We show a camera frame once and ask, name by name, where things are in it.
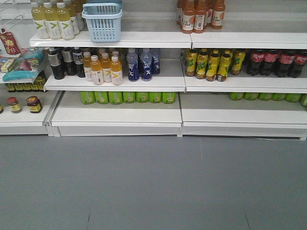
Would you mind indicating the light blue plastic basket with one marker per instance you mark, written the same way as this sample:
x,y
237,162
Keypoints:
x,y
103,19

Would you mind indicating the blue sports drink bottle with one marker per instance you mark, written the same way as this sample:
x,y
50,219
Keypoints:
x,y
132,61
146,60

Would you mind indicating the orange juice bottle white label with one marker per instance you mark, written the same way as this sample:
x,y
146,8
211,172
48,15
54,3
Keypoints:
x,y
116,71
106,67
96,70

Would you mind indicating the yellow iced tea bottle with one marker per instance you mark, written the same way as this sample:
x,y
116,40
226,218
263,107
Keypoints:
x,y
213,63
202,60
225,62

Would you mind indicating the white metal shelving unit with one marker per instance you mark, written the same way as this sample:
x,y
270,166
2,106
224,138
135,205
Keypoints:
x,y
202,107

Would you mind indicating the dark tea bottle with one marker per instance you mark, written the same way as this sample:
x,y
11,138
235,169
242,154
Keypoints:
x,y
78,60
55,62

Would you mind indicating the peach C100 drink bottle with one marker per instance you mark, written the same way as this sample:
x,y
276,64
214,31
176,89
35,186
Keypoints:
x,y
188,17
200,16
218,14

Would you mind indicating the dark cola bottle red label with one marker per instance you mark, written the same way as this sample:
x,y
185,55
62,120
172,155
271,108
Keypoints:
x,y
256,58
285,60
298,64

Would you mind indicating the brown sauce jar red lid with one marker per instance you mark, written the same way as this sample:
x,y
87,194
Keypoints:
x,y
14,105
34,104

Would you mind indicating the pale yellow drink bottle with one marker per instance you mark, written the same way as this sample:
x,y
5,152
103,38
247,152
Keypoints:
x,y
52,22
39,20
64,21

